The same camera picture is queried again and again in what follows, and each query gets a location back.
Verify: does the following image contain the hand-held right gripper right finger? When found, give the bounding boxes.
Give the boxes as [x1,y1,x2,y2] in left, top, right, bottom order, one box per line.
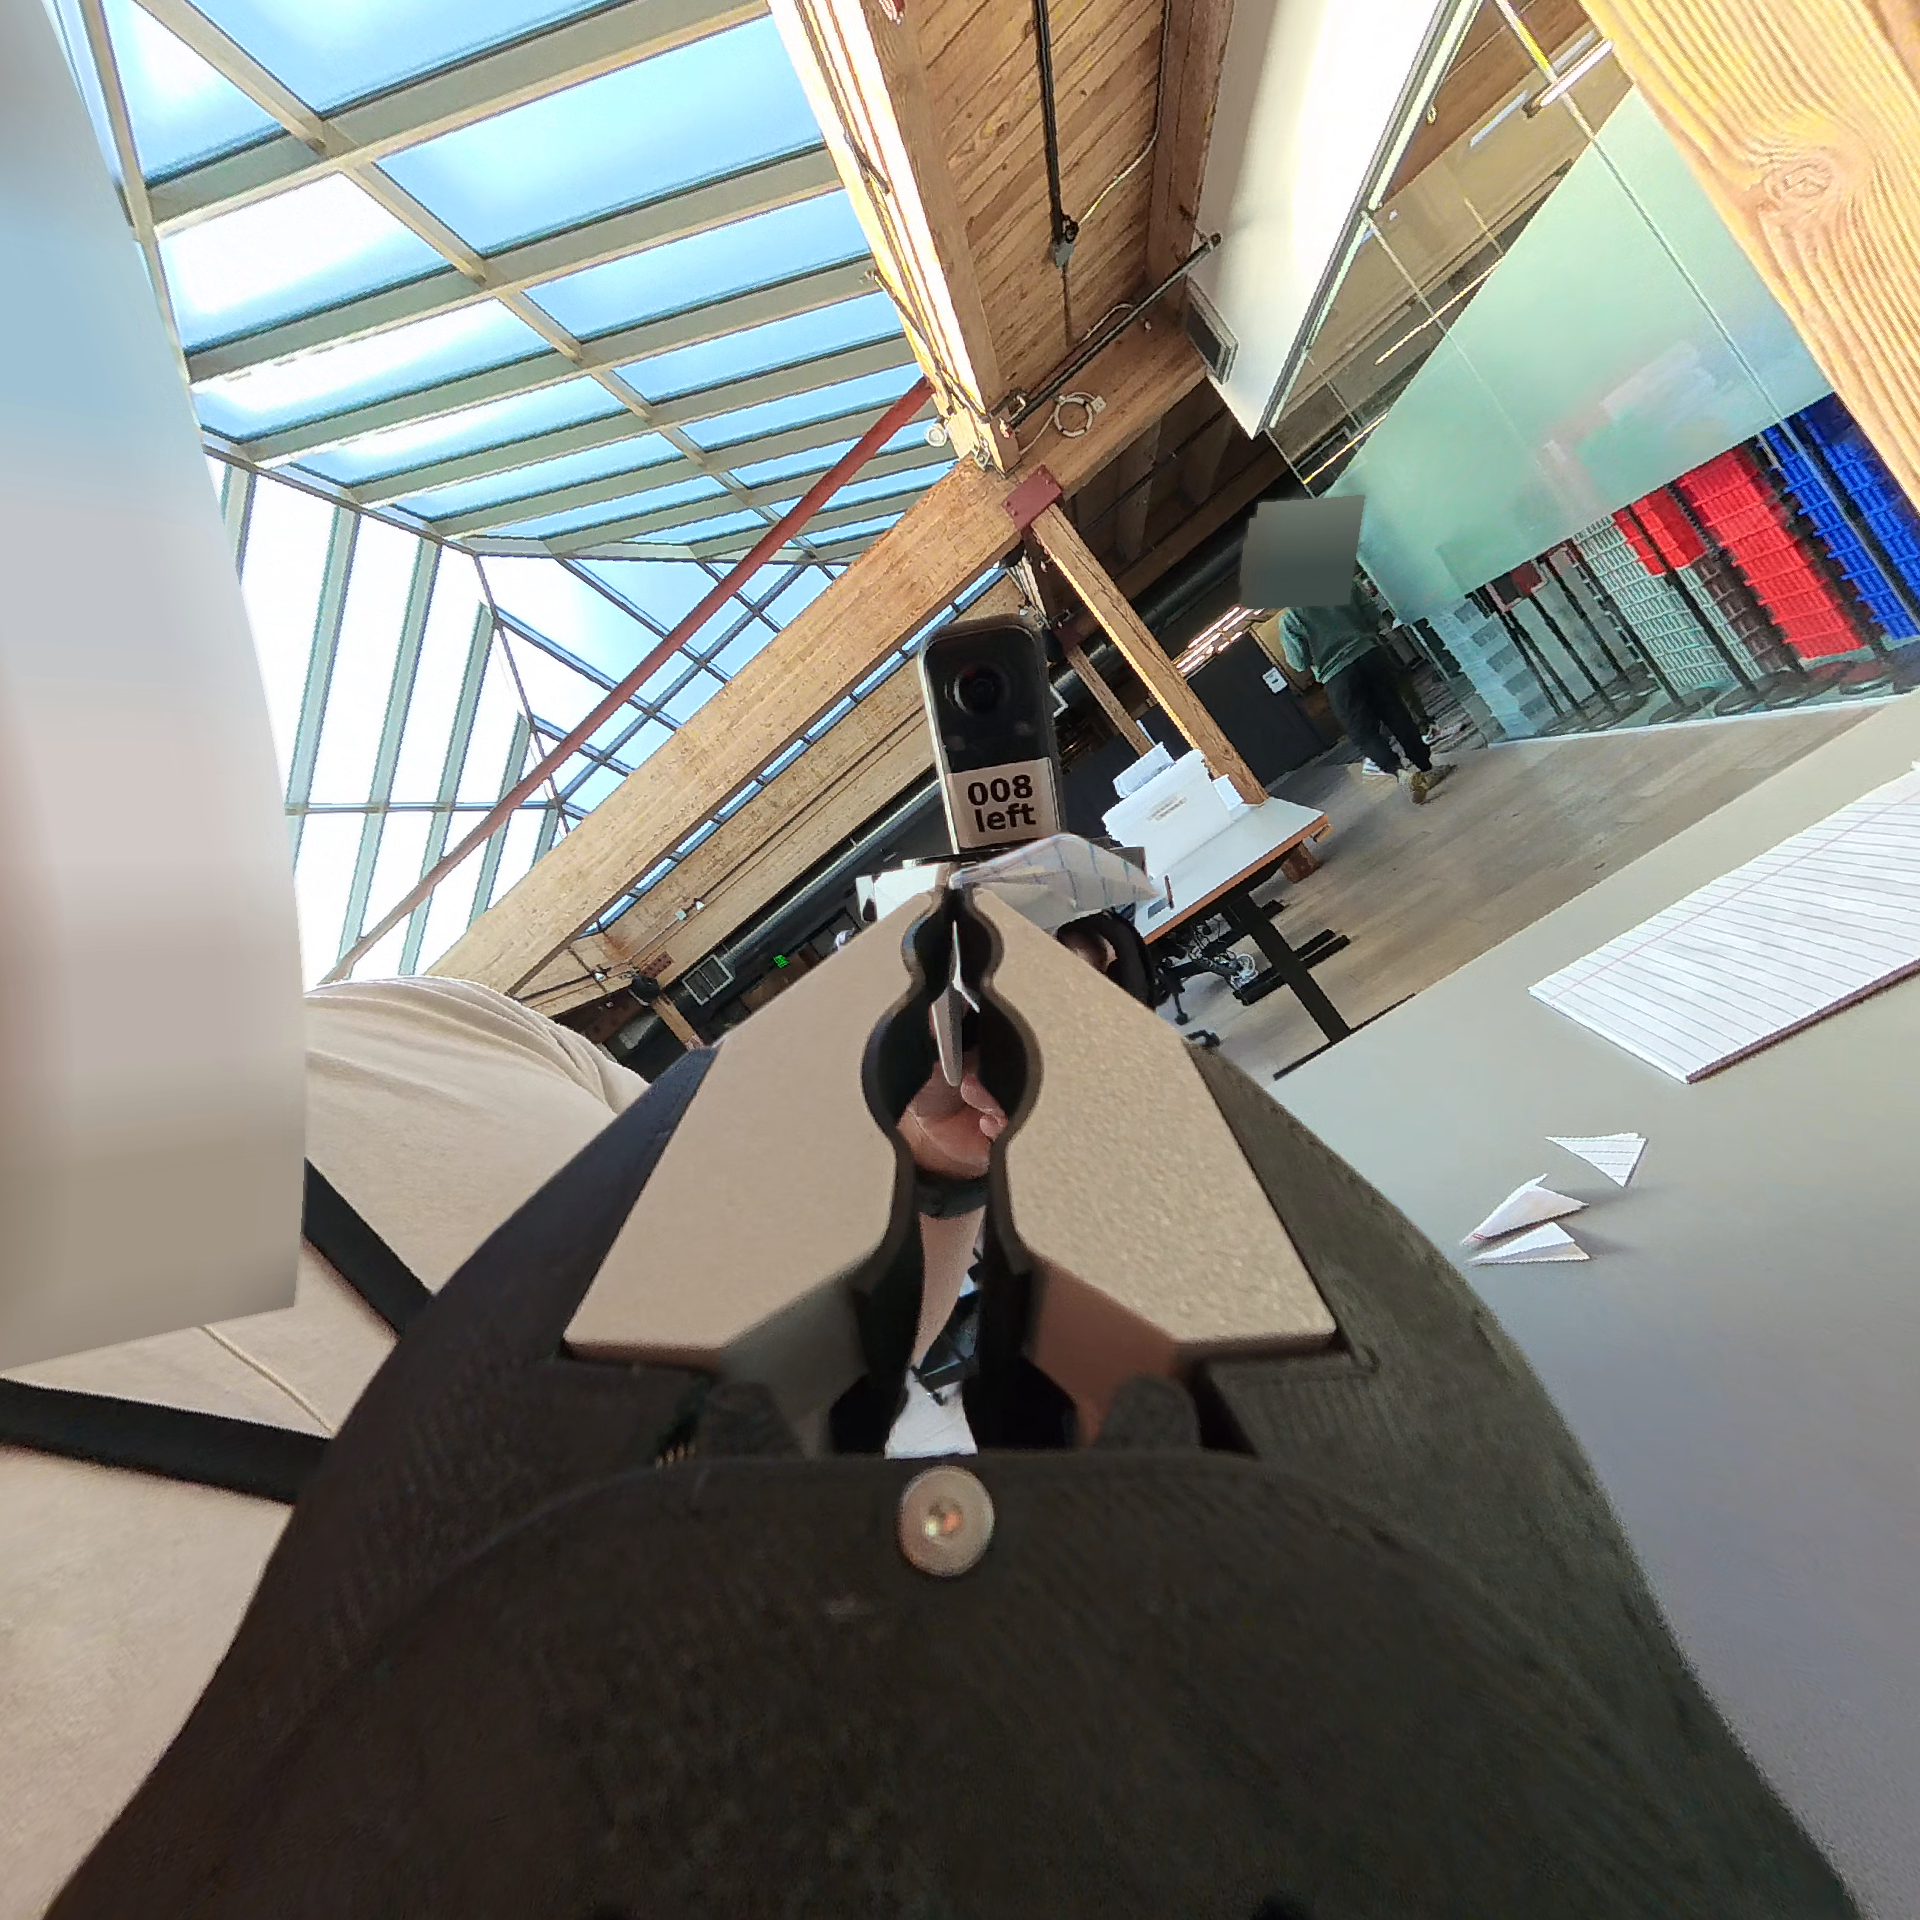
[960,885,1337,1454]

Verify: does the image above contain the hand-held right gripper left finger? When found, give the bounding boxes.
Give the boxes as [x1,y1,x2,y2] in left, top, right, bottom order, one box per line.
[562,885,955,1454]

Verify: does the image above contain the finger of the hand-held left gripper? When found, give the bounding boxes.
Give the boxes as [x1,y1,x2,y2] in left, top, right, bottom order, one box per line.
[854,859,949,943]

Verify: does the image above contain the lined paper piece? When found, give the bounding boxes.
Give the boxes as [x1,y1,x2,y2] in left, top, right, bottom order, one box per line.
[925,834,1162,1087]

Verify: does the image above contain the person's left hand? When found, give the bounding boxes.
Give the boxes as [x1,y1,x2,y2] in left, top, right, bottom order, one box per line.
[896,1056,1014,1183]

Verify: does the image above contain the white boxes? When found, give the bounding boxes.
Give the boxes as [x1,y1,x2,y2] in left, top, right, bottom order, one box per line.
[1106,750,1250,873]

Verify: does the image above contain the white-topped table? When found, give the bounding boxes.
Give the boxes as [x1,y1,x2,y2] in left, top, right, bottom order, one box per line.
[1102,795,1355,1048]

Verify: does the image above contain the red pipe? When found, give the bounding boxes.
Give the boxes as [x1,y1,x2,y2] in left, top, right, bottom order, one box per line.
[322,375,939,984]

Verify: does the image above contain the folded lined paper strip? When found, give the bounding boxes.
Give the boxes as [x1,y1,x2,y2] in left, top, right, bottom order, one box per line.
[1458,1174,1592,1272]

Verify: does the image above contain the lined writing pad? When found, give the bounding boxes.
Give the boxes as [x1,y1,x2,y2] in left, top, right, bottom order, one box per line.
[1526,773,1920,1087]

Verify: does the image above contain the stack of grey bins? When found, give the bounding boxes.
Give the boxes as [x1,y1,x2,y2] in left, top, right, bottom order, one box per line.
[1462,516,1750,740]

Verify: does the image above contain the glass skylight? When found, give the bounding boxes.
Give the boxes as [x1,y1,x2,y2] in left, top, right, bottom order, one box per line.
[89,0,1022,993]

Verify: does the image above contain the stack of red bins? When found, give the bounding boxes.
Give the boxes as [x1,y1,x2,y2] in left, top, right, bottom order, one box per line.
[1611,443,1866,663]

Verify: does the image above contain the stack of blue bins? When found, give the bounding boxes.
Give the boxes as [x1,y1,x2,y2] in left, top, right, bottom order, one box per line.
[1757,395,1920,636]

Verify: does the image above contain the black lanyard strap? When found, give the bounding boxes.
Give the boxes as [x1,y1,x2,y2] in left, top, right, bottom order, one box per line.
[0,1163,439,1507]

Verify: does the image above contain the light wooden post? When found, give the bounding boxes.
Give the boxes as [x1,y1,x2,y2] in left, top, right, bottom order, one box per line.
[1582,0,1920,505]

